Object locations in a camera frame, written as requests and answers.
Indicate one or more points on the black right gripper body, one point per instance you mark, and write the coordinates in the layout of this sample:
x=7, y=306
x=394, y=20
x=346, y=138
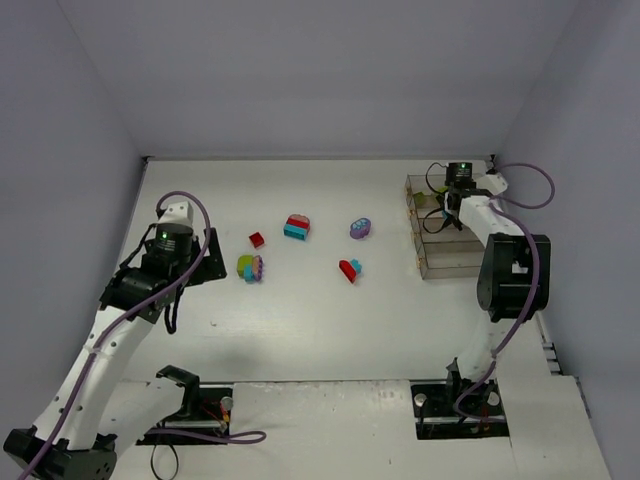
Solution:
x=447, y=203

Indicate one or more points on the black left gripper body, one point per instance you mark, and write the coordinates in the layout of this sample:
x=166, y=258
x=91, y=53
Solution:
x=213, y=257

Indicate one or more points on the small red lego brick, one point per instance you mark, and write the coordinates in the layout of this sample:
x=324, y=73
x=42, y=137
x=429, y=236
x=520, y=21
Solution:
x=257, y=240

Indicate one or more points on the teal lego base brick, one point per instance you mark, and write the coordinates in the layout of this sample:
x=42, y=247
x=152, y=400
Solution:
x=296, y=232

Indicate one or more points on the purple rounded lego brick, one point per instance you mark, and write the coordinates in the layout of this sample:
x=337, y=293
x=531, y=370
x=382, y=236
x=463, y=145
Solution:
x=360, y=228

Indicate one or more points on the red rounded lego brick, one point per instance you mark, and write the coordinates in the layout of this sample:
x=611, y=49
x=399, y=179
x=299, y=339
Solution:
x=348, y=270

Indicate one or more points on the small teal lego cube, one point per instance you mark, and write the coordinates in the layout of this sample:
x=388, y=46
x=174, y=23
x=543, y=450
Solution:
x=356, y=265

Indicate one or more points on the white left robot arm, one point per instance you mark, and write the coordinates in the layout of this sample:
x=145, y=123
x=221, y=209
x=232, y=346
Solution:
x=75, y=438

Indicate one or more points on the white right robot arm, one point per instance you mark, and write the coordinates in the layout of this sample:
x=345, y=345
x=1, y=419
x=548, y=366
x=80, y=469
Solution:
x=513, y=280

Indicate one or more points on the green rounded lego brick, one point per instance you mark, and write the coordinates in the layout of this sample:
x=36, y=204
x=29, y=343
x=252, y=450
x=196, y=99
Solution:
x=242, y=261

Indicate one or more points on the teal lego under stack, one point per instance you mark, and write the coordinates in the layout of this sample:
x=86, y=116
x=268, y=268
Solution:
x=248, y=274

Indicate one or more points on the purple orange studded lego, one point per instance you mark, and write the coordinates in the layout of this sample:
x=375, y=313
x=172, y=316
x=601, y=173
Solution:
x=257, y=268

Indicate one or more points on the green lego in bin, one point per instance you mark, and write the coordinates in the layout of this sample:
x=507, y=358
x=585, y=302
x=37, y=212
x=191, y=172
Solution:
x=420, y=199

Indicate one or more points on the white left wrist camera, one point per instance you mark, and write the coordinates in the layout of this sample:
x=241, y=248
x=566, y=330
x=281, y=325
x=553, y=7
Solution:
x=178, y=213

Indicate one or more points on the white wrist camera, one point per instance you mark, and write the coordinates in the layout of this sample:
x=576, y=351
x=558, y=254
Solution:
x=178, y=213
x=496, y=184

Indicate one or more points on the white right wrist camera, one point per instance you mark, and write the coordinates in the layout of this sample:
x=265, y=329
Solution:
x=496, y=184

